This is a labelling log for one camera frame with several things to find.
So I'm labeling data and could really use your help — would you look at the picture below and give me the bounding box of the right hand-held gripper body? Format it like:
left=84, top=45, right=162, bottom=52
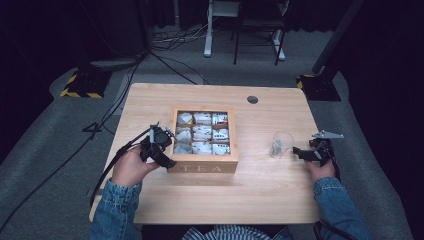
left=308, top=130, right=345, bottom=167

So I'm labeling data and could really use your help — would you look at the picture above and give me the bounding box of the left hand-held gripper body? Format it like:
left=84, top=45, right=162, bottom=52
left=139, top=123, right=175, bottom=163

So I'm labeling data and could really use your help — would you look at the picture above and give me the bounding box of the clear glass cup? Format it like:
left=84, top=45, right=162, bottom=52
left=268, top=130, right=295, bottom=160

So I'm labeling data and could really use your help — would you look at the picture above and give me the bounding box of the single grey tea bag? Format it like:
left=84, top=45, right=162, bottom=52
left=271, top=139, right=284, bottom=158

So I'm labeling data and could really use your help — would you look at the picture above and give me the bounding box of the wooden tea box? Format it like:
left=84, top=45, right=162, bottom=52
left=166, top=105, right=240, bottom=174

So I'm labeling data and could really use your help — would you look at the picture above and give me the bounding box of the group of boxed tea bags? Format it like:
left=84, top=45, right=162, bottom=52
left=173, top=111, right=232, bottom=156

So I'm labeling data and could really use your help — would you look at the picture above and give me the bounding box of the person's right hand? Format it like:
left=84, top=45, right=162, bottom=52
left=305, top=158, right=337, bottom=183

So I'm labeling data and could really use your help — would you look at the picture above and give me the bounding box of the person's left hand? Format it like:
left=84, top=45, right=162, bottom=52
left=111, top=145, right=161, bottom=188

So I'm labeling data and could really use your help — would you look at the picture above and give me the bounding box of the black yellow striped stand base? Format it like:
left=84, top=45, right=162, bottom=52
left=59, top=68, right=113, bottom=99
left=296, top=73, right=342, bottom=102

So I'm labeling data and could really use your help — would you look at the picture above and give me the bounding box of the grey flat floor plate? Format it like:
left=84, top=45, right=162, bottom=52
left=89, top=57, right=142, bottom=70

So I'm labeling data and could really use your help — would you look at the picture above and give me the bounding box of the person's striped shirt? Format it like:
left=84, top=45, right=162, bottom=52
left=181, top=224, right=275, bottom=240

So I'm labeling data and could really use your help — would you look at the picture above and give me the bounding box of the black metal chair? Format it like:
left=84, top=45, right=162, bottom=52
left=232, top=0, right=290, bottom=66

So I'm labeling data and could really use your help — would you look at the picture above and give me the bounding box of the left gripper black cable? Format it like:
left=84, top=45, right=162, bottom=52
left=89, top=127, right=153, bottom=208

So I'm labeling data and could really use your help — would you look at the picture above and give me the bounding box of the thin black floor cable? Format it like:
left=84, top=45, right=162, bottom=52
left=149, top=51, right=210, bottom=86

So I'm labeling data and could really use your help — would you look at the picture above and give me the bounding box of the long black floor cable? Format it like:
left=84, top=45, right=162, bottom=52
left=0, top=58, right=143, bottom=233

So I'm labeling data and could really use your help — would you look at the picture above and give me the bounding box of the bundle of floor cables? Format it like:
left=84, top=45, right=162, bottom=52
left=151, top=18, right=216, bottom=52

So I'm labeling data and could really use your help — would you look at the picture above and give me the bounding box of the dark slanted stand post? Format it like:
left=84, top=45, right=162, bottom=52
left=311, top=0, right=366, bottom=76

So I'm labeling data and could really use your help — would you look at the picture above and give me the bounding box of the white desk frame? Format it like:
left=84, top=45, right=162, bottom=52
left=203, top=0, right=287, bottom=62

